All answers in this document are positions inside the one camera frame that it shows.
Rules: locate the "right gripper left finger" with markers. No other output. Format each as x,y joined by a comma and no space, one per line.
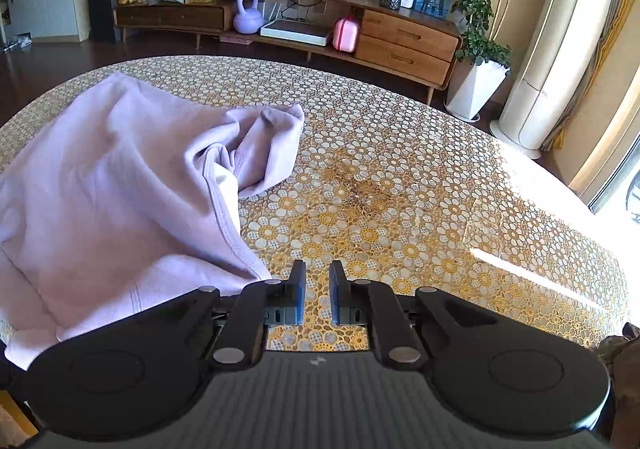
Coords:
244,320

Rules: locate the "lilac sweatshirt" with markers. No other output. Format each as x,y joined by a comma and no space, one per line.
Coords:
130,198

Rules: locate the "washing machine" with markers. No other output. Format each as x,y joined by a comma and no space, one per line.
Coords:
617,202

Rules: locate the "white standing air conditioner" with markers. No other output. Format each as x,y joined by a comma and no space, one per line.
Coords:
565,37

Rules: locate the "brown folded garment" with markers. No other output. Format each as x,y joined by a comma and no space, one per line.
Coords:
619,421

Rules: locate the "white flat box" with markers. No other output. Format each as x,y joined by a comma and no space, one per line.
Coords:
296,31

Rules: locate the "tall potted green plant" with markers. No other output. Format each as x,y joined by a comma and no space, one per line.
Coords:
482,63

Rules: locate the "gold lace tablecloth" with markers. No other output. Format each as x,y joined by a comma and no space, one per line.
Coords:
396,191

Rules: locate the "long wooden TV cabinet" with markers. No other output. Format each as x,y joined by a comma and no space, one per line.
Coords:
401,42

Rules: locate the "purple kettlebell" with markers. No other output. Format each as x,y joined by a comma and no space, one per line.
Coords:
248,18

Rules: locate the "pink small case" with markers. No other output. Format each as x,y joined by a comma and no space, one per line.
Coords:
345,34

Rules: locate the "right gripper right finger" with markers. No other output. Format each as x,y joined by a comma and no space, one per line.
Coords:
374,305

